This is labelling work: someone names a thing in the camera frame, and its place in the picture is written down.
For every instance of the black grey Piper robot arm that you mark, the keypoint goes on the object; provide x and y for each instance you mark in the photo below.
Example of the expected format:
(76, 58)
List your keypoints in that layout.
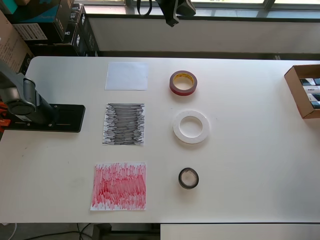
(25, 100)

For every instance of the open cardboard box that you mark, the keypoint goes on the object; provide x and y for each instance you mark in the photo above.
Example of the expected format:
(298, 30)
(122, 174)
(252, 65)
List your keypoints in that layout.
(292, 82)

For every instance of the black scribbled paper sheet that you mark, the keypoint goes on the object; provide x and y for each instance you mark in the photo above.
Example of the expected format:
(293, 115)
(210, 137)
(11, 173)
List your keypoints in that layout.
(125, 125)

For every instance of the black box white label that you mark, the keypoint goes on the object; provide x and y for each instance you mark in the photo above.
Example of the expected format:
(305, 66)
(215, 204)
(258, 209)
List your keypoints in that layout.
(30, 31)

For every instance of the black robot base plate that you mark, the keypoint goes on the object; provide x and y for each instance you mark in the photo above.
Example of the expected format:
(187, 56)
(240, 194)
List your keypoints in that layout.
(70, 120)

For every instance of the small black white carton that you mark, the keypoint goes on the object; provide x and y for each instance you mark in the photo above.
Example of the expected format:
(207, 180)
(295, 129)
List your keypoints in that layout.
(313, 98)
(315, 105)
(308, 81)
(311, 90)

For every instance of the red tape roll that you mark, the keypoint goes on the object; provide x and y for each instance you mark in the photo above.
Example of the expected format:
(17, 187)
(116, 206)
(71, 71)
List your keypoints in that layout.
(183, 93)

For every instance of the blank white paper sheet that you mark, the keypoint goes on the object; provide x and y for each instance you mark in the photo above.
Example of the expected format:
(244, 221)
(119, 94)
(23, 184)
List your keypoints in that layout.
(125, 76)

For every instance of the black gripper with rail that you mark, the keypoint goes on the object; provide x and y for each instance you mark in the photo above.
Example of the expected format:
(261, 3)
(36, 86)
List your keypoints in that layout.
(170, 12)

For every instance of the dark table leg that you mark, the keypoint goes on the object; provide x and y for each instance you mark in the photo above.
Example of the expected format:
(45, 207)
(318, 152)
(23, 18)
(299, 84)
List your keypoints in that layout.
(102, 232)

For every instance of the black monitor carton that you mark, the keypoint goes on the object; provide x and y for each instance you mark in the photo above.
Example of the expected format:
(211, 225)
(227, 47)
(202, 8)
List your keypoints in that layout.
(88, 40)

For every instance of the orange clamp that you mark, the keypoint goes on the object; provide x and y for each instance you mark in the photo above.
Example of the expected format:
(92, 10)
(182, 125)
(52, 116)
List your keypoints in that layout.
(3, 122)

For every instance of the teal and navy printed box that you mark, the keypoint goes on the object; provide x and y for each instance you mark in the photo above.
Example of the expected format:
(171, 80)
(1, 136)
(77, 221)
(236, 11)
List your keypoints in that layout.
(37, 15)

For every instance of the large GX760A cardboard box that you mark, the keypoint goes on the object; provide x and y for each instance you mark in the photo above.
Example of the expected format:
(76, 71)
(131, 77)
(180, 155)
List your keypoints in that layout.
(10, 50)

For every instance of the white tape roll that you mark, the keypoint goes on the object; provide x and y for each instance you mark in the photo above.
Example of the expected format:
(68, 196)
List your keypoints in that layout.
(176, 127)

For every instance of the dark window frame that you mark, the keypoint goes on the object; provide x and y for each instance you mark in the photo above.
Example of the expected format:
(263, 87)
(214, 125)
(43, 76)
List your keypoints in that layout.
(225, 13)

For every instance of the black tape roll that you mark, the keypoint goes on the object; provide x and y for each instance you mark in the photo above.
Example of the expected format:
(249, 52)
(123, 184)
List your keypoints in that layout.
(187, 187)

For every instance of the red scribbled paper sheet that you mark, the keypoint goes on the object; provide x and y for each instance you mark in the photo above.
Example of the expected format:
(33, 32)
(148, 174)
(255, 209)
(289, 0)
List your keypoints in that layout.
(117, 187)

